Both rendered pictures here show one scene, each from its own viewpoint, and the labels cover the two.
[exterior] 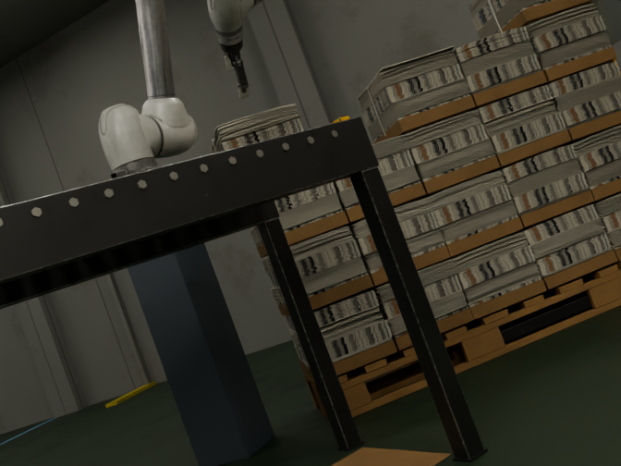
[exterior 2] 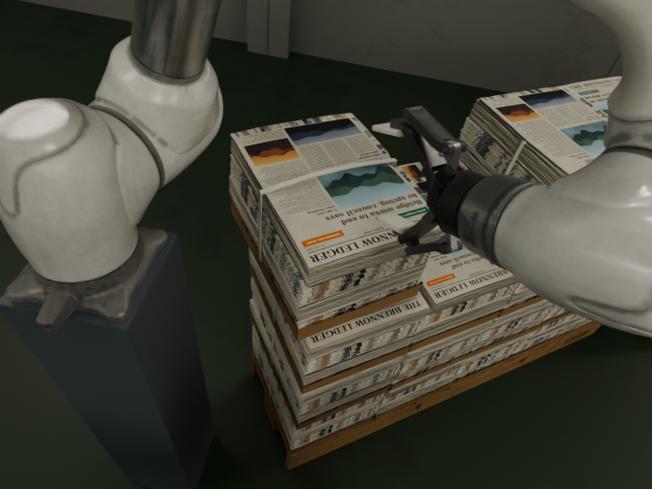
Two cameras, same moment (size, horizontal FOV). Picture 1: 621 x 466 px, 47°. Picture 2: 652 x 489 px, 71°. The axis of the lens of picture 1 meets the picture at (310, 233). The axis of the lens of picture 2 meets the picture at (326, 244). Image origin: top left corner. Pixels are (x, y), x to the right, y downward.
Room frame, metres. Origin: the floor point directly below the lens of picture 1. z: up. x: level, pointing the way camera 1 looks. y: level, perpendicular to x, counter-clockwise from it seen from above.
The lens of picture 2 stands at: (1.96, 0.32, 1.61)
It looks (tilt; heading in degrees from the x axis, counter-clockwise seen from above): 48 degrees down; 338
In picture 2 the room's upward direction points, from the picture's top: 10 degrees clockwise
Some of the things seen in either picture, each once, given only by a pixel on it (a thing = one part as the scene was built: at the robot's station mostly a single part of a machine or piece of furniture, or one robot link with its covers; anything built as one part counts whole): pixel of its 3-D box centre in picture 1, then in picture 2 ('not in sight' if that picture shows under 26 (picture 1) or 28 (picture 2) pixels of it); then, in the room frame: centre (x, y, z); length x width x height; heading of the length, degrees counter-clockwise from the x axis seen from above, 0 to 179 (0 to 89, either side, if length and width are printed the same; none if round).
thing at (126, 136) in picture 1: (126, 136); (68, 183); (2.49, 0.49, 1.17); 0.18 x 0.16 x 0.22; 142
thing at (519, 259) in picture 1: (429, 250); (438, 304); (2.64, -0.39, 0.42); 1.17 x 0.39 x 0.83; 100
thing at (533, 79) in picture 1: (489, 102); not in sight; (2.72, -0.81, 0.86); 0.38 x 0.29 x 0.04; 10
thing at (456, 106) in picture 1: (420, 126); not in sight; (2.67, -0.53, 0.86); 0.38 x 0.29 x 0.04; 10
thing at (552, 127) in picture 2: (403, 74); (574, 133); (2.66, -0.53, 1.06); 0.37 x 0.29 x 0.01; 10
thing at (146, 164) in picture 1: (133, 173); (83, 264); (2.46, 0.50, 1.03); 0.22 x 0.18 x 0.06; 157
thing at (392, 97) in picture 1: (413, 104); (545, 170); (2.67, -0.53, 0.95); 0.38 x 0.29 x 0.23; 10
